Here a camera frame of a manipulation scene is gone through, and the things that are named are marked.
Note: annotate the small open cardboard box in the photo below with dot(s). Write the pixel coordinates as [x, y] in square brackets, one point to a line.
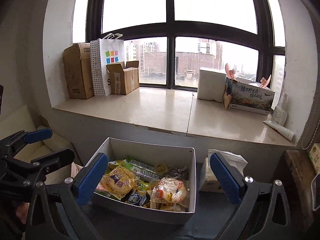
[124, 77]

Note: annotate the white tube on sill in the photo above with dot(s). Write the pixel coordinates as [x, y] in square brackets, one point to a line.
[286, 133]

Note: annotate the white box on sill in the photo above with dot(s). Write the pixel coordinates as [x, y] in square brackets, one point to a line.
[211, 85]

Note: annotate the blue denim table cloth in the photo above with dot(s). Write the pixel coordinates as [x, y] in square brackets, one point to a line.
[213, 210]

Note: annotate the person's left hand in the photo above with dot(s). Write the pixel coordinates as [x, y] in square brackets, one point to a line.
[22, 212]

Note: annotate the yellow tissue pack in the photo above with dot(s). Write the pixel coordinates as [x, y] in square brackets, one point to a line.
[214, 175]

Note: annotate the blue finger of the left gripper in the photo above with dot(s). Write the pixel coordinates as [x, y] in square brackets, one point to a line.
[20, 139]

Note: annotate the round bread packet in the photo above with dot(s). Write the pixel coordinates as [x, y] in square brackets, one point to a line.
[169, 190]

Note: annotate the cream white sofa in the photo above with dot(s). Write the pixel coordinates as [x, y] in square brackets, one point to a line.
[24, 119]

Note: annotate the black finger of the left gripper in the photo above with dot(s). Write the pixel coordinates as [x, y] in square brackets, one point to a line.
[54, 161]

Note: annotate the white dotted paper bag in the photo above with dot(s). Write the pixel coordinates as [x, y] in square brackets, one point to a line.
[104, 51]

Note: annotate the printed landscape carton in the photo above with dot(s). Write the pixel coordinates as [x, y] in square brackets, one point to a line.
[247, 96]

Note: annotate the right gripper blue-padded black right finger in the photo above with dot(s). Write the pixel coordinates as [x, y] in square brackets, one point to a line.
[262, 210]

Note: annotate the dark seaweed snack packet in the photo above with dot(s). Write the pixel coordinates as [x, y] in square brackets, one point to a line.
[177, 173]

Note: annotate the yellow round cracker packet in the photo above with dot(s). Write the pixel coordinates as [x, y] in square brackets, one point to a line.
[119, 182]

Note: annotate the green long snack packet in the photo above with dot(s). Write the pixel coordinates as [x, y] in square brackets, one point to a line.
[140, 169]

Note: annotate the yellow-green small box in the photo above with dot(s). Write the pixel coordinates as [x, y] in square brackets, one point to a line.
[314, 156]

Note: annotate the tall brown cardboard box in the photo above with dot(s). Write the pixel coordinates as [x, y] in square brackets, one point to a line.
[77, 65]

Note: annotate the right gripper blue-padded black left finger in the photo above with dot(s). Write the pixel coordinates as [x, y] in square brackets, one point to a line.
[55, 210]

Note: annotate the white open storage box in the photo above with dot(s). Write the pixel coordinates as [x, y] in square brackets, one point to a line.
[150, 154]

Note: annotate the black window frame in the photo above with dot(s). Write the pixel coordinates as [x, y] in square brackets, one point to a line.
[175, 38]

